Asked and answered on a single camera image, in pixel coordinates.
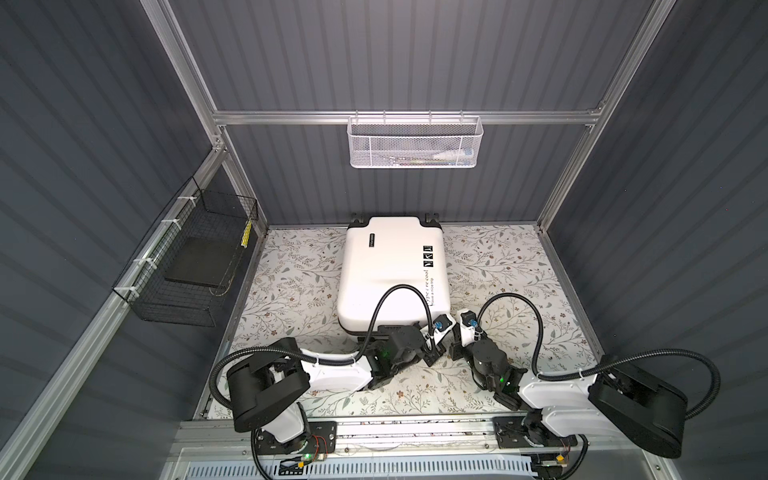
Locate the right black corrugated cable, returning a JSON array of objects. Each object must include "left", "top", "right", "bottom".
[{"left": 476, "top": 292, "right": 721, "bottom": 421}]

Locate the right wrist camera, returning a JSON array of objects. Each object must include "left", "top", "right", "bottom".
[{"left": 457, "top": 309, "right": 483, "bottom": 347}]

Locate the black wire mesh basket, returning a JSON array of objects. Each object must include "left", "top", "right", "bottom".
[{"left": 113, "top": 181, "right": 259, "bottom": 328}]

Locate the black corrugated cable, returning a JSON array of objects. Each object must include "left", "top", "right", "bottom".
[
  {"left": 208, "top": 283, "right": 436, "bottom": 480},
  {"left": 476, "top": 292, "right": 721, "bottom": 421}
]

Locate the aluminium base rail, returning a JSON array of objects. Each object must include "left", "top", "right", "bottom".
[{"left": 173, "top": 409, "right": 655, "bottom": 457}]

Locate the white vented cable duct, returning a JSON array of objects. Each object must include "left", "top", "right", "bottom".
[{"left": 182, "top": 455, "right": 535, "bottom": 480}]

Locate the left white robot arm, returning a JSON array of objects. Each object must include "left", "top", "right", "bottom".
[{"left": 211, "top": 315, "right": 452, "bottom": 447}]

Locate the left black corrugated cable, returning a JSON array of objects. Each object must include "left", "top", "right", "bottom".
[{"left": 208, "top": 283, "right": 436, "bottom": 480}]

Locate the toothpaste tube in basket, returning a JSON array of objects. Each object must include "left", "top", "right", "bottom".
[{"left": 432, "top": 148, "right": 475, "bottom": 164}]

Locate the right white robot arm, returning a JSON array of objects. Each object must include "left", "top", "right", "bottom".
[{"left": 449, "top": 338, "right": 688, "bottom": 459}]

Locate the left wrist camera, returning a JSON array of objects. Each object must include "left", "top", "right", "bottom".
[{"left": 426, "top": 314, "right": 456, "bottom": 344}]

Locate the white wire mesh basket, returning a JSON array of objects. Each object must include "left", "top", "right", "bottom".
[{"left": 346, "top": 115, "right": 484, "bottom": 169}]

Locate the white hard-shell suitcase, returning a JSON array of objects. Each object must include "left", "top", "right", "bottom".
[{"left": 337, "top": 215, "right": 451, "bottom": 336}]

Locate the yellow tag on basket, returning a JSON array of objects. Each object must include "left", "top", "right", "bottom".
[{"left": 240, "top": 220, "right": 252, "bottom": 248}]

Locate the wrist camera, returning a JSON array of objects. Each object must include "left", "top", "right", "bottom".
[
  {"left": 457, "top": 309, "right": 483, "bottom": 347},
  {"left": 426, "top": 314, "right": 456, "bottom": 344}
]

